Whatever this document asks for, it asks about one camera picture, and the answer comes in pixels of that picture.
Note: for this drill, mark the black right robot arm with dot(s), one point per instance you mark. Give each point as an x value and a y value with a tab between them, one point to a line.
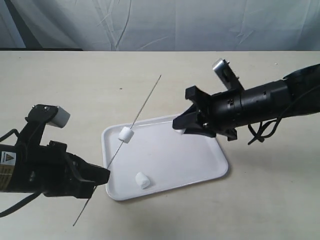
297	94

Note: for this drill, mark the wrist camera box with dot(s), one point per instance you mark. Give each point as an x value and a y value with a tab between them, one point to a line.
53	115
224	72

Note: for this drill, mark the thin metal skewer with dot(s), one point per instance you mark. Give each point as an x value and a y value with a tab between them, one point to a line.
134	121

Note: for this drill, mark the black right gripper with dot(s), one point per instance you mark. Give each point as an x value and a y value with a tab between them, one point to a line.
210	114

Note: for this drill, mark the white rectangular plastic tray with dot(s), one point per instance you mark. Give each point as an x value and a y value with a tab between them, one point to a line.
168	159

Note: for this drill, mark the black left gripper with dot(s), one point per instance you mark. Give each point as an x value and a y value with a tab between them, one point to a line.
47	168

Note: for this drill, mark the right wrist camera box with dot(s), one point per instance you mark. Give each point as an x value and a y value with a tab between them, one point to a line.
224	72

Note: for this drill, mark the grey backdrop curtain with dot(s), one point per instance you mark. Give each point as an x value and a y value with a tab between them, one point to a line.
160	25

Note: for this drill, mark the white marshmallow removed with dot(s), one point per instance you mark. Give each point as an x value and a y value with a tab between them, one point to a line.
180	131
142	180
126	134

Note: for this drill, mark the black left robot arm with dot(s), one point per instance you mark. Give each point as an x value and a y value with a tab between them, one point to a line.
8	158

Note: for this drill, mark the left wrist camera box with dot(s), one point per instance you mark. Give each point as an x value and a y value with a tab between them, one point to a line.
53	115

